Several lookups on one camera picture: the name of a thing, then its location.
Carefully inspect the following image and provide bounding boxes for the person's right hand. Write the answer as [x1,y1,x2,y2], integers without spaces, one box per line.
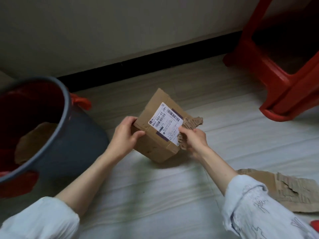
[178,127,210,160]

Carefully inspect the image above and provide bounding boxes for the person's left hand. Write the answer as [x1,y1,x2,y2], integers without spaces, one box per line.
[106,116,146,160]

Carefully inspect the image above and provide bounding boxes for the cardboard box barcode label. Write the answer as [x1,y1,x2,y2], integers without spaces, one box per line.
[131,88,204,164]

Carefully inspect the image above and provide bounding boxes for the grey bin with red liner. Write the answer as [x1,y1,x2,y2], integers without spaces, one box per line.
[0,76,110,199]

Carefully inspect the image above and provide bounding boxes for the peeled corrugated cardboard sheet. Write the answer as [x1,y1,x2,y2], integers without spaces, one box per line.
[237,168,319,213]

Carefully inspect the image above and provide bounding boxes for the person's left forearm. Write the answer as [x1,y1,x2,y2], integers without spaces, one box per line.
[54,151,118,217]

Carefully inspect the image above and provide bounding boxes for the person's right forearm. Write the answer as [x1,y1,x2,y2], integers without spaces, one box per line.
[199,146,239,196]

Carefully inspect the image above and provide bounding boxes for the person's printed right sleeve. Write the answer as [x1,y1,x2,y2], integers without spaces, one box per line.
[222,174,319,239]

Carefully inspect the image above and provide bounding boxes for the person's white left sleeve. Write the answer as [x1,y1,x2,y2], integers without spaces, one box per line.
[0,196,80,239]

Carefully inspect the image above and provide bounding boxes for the red plastic stool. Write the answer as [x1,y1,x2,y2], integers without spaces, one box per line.
[222,0,319,122]

